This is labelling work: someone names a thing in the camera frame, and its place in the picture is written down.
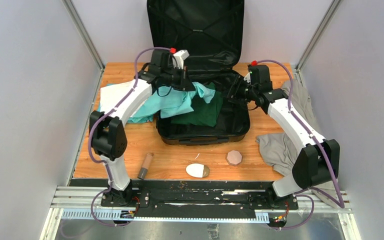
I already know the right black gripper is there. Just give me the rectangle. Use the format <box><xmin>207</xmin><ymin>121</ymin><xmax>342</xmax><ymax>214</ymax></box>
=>
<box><xmin>220</xmin><ymin>74</ymin><xmax>259</xmax><ymax>107</ymax></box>

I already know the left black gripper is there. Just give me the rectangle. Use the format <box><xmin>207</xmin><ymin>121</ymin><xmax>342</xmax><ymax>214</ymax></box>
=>
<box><xmin>161</xmin><ymin>65</ymin><xmax>196</xmax><ymax>92</ymax></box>

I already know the light mint shirt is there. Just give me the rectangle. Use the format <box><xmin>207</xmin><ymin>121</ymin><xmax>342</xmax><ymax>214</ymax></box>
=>
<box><xmin>137</xmin><ymin>82</ymin><xmax>198</xmax><ymax>119</ymax></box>

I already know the dark green shirt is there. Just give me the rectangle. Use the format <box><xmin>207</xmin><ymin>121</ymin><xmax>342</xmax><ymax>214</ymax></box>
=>
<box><xmin>171</xmin><ymin>82</ymin><xmax>224</xmax><ymax>127</ymax></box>

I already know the white shirt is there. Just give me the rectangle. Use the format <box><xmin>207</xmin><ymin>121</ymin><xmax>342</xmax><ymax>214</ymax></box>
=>
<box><xmin>99</xmin><ymin>80</ymin><xmax>152</xmax><ymax>118</ymax></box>

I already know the teal shirt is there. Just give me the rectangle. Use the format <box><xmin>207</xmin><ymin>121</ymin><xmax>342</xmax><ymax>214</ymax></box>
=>
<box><xmin>127</xmin><ymin>112</ymin><xmax>154</xmax><ymax>124</ymax></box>

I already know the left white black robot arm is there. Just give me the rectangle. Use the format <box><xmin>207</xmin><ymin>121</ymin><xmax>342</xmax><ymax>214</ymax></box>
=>
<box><xmin>87</xmin><ymin>47</ymin><xmax>195</xmax><ymax>207</ymax></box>

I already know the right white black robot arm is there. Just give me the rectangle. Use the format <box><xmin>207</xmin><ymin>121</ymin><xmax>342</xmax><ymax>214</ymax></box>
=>
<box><xmin>227</xmin><ymin>60</ymin><xmax>340</xmax><ymax>209</ymax></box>

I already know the black open suitcase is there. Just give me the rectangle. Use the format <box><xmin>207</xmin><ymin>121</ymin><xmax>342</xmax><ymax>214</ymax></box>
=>
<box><xmin>146</xmin><ymin>0</ymin><xmax>251</xmax><ymax>145</ymax></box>

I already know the grey shirt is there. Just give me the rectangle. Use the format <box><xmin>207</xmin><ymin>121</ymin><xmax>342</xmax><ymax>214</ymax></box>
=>
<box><xmin>256</xmin><ymin>79</ymin><xmax>345</xmax><ymax>208</ymax></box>

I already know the white round compact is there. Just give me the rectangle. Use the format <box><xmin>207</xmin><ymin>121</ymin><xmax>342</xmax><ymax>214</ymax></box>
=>
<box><xmin>185</xmin><ymin>163</ymin><xmax>210</xmax><ymax>178</ymax></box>

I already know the brown grey cylinder bottle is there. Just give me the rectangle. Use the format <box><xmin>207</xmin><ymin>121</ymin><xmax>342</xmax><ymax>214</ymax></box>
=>
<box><xmin>137</xmin><ymin>153</ymin><xmax>154</xmax><ymax>180</ymax></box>

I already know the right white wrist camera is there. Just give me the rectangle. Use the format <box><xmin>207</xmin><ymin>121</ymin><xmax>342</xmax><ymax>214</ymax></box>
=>
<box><xmin>243</xmin><ymin>72</ymin><xmax>251</xmax><ymax>84</ymax></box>

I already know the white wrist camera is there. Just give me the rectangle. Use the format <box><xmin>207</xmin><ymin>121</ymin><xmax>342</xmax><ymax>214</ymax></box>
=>
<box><xmin>243</xmin><ymin>72</ymin><xmax>251</xmax><ymax>84</ymax></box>
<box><xmin>170</xmin><ymin>48</ymin><xmax>190</xmax><ymax>69</ymax></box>

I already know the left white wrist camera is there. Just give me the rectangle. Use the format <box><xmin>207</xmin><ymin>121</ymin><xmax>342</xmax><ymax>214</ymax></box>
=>
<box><xmin>170</xmin><ymin>48</ymin><xmax>190</xmax><ymax>69</ymax></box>

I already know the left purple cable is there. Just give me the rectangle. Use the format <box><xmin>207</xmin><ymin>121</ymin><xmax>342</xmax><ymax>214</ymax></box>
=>
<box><xmin>87</xmin><ymin>46</ymin><xmax>173</xmax><ymax>228</ymax></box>

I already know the left aluminium corner post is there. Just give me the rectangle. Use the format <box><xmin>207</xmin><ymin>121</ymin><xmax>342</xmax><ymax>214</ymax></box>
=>
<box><xmin>62</xmin><ymin>0</ymin><xmax>105</xmax><ymax>71</ymax></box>

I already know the aluminium corner post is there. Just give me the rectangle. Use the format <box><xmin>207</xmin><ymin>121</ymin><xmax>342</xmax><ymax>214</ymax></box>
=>
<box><xmin>295</xmin><ymin>0</ymin><xmax>343</xmax><ymax>72</ymax></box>
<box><xmin>62</xmin><ymin>0</ymin><xmax>105</xmax><ymax>71</ymax></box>

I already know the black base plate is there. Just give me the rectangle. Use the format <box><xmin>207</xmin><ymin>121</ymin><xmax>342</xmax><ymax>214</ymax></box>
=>
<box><xmin>69</xmin><ymin>178</ymin><xmax>300</xmax><ymax>220</ymax></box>

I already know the right aluminium corner post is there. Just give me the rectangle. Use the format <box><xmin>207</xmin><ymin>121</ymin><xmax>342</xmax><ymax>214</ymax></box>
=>
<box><xmin>295</xmin><ymin>0</ymin><xmax>343</xmax><ymax>72</ymax></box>

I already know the aluminium rail frame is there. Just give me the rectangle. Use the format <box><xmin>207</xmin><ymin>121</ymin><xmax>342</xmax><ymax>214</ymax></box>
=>
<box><xmin>40</xmin><ymin>179</ymin><xmax>361</xmax><ymax>240</ymax></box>

